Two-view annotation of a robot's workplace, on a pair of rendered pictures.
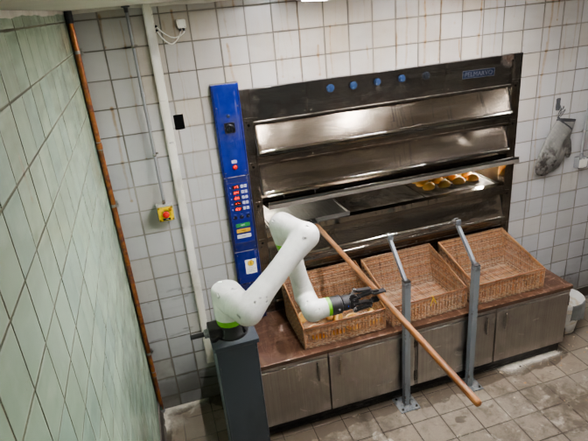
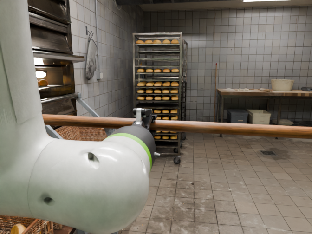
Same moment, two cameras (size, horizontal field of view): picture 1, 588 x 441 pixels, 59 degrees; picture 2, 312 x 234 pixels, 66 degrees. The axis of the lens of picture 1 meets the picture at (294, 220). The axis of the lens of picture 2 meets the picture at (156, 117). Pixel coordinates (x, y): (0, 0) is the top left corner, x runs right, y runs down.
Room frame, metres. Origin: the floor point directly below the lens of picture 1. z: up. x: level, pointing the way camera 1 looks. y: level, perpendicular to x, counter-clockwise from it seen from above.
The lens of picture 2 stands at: (1.96, 0.18, 1.32)
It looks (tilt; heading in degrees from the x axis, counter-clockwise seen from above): 11 degrees down; 293
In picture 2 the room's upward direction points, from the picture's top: straight up
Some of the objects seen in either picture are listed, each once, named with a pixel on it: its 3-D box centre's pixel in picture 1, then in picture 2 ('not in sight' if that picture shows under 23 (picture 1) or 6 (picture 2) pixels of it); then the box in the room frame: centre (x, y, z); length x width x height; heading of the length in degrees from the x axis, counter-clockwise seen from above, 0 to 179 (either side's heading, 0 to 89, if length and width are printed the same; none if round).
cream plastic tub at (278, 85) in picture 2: not in sight; (282, 85); (1.55, -5.32, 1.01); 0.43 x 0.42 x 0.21; 15
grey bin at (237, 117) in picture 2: not in sight; (237, 116); (2.35, -5.03, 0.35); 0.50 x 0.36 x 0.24; 105
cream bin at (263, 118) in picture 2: not in sight; (257, 117); (1.94, -5.13, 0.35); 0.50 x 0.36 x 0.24; 106
